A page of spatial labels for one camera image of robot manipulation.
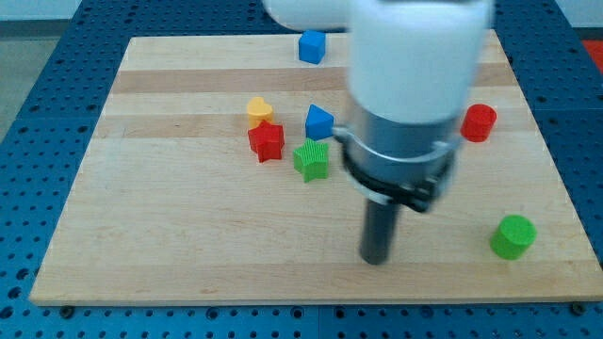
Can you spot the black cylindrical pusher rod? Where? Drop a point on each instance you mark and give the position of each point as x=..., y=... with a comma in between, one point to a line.
x=380, y=223

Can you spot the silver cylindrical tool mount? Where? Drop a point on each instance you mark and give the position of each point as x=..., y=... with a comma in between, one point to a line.
x=397, y=162

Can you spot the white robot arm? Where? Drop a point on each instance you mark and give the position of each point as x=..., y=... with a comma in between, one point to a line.
x=411, y=65

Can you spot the red cylinder block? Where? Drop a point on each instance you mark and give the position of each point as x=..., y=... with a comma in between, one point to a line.
x=478, y=122

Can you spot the green star block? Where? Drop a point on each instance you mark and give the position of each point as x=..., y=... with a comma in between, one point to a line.
x=311, y=160

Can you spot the blue triangle block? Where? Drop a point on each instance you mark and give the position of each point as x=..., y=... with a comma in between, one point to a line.
x=319, y=123

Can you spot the green cylinder block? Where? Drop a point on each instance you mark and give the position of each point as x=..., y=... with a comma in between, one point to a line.
x=512, y=237

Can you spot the red star block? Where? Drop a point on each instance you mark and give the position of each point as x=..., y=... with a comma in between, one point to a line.
x=267, y=140

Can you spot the blue cube block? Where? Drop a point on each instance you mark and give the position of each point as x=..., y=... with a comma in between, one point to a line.
x=312, y=46

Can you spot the yellow heart block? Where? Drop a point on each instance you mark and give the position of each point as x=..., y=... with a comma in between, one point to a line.
x=259, y=110

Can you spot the wooden board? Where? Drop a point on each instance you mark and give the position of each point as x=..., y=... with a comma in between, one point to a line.
x=170, y=206

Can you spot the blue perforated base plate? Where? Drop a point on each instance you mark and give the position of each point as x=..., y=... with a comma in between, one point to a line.
x=42, y=149

